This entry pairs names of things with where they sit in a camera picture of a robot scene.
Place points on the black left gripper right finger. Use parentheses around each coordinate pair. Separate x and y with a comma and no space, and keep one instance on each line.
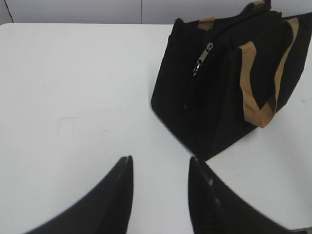
(215,209)

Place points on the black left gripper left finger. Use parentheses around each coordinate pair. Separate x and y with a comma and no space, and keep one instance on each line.
(106,209)

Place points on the black bag with tan handles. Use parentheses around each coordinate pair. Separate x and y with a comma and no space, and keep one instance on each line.
(256,61)

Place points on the silver zipper pull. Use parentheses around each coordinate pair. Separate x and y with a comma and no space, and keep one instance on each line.
(202,58)

